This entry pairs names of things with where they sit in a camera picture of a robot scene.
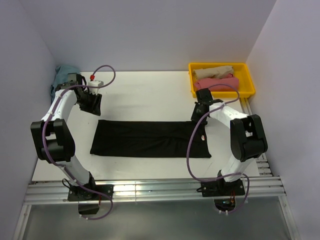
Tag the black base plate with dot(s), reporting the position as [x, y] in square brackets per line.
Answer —
[221, 188]
[101, 192]

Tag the blue crumpled t-shirt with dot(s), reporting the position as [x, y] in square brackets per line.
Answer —
[61, 77]

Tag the pink rolled t-shirt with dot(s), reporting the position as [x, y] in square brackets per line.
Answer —
[218, 85]

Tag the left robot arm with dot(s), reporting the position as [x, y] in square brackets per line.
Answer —
[52, 138]

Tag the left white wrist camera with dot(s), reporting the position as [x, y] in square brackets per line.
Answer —
[94, 85]

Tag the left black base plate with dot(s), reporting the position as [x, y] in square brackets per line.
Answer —
[101, 192]

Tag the black t-shirt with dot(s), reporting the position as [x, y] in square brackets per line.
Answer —
[149, 139]

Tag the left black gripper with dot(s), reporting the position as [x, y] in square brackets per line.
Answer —
[95, 107]

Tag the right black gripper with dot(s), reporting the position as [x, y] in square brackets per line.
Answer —
[195, 117]

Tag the yellow plastic bin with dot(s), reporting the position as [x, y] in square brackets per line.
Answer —
[241, 71]

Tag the aluminium mounting rail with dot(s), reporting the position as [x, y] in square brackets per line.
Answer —
[53, 192]

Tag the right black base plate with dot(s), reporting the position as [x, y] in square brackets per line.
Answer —
[221, 188]

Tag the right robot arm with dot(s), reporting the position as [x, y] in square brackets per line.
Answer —
[247, 136]

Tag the beige rolled t-shirt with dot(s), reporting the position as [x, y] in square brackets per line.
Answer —
[219, 72]

